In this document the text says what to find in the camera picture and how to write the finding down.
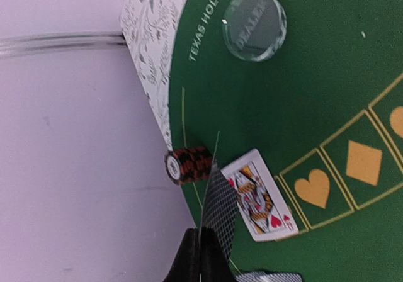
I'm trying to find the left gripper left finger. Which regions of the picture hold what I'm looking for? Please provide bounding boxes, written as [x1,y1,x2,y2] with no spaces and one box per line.
[163,228,200,282]

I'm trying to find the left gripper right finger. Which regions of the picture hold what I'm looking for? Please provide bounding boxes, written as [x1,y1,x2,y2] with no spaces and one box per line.
[200,227,236,282]

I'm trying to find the queen of hearts card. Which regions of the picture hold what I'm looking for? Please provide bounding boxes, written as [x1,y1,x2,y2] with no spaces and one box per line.
[221,149,299,242]

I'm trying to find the red black chip stack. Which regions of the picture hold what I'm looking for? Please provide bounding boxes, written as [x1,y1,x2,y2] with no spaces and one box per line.
[164,147,213,186]

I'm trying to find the clear dealer button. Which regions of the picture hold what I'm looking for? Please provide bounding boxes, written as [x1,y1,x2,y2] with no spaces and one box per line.
[222,0,287,62]

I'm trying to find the green poker mat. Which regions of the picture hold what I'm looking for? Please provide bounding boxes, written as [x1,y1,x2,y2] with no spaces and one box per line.
[169,0,402,281]

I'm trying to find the floral tablecloth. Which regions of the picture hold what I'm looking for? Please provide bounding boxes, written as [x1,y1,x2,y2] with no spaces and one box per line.
[120,0,187,149]

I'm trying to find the left aluminium frame post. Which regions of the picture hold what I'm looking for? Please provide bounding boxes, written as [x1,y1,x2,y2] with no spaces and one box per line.
[1,31,127,59]

